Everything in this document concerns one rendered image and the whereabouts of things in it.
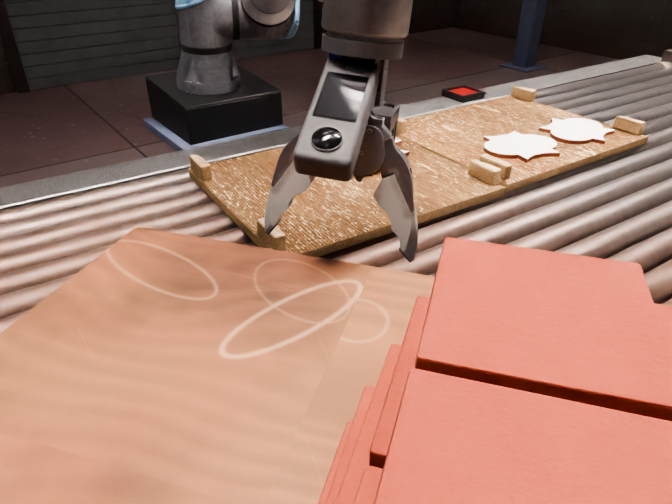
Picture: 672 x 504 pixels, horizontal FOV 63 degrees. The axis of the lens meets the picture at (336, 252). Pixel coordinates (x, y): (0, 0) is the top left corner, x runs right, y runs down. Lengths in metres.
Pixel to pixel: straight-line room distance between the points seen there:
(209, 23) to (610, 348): 1.20
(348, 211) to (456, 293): 0.64
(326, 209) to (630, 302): 0.66
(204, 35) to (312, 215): 0.62
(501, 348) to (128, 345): 0.33
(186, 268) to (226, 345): 0.12
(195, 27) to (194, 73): 0.10
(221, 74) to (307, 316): 0.95
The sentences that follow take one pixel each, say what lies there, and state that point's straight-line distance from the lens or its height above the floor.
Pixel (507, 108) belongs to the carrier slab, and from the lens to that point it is 1.33.
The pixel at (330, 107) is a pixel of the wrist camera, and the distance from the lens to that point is 0.45.
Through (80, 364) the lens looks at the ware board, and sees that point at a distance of 0.43.
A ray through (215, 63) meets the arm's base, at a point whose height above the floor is 1.03.
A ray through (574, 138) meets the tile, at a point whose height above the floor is 0.94.
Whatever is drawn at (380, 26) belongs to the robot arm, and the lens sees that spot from 0.47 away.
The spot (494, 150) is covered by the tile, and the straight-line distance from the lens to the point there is 1.05.
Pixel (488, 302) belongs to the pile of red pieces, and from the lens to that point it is 0.17.
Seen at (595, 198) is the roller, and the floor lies 0.91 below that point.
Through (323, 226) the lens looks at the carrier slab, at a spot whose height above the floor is 0.94.
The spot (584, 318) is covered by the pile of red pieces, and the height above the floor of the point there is 1.21.
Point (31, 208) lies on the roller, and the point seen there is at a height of 0.92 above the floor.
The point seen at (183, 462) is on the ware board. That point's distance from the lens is 0.35.
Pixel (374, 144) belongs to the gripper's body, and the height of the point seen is 1.14.
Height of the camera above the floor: 1.31
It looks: 32 degrees down
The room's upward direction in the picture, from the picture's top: straight up
